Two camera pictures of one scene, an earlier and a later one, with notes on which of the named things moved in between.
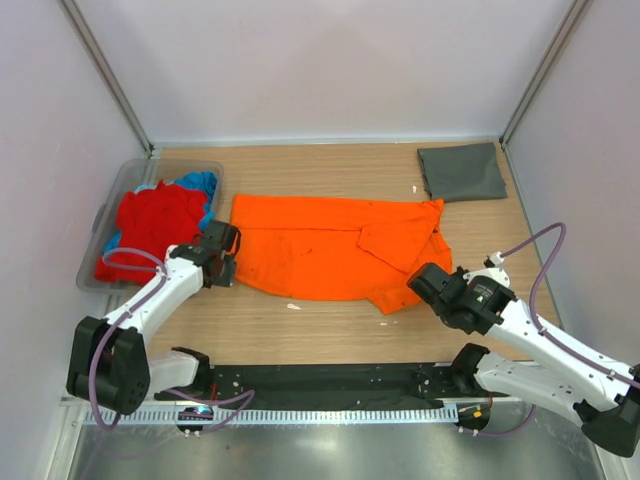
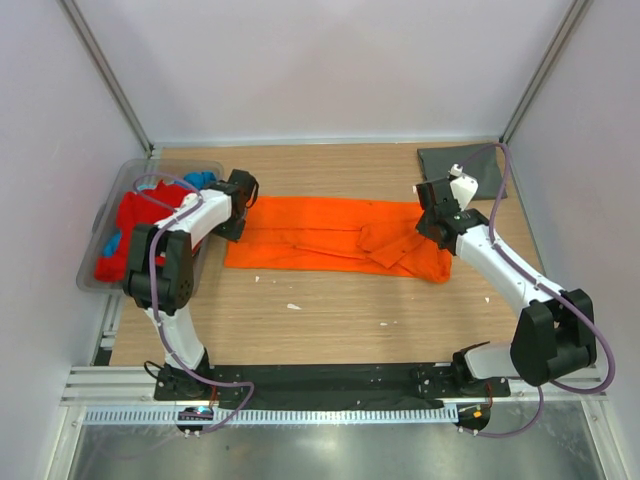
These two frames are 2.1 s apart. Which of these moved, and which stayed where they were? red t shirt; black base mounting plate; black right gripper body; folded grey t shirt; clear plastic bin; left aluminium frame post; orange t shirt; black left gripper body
Moved: black left gripper body; orange t shirt; black right gripper body
Stayed: left aluminium frame post; clear plastic bin; black base mounting plate; folded grey t shirt; red t shirt
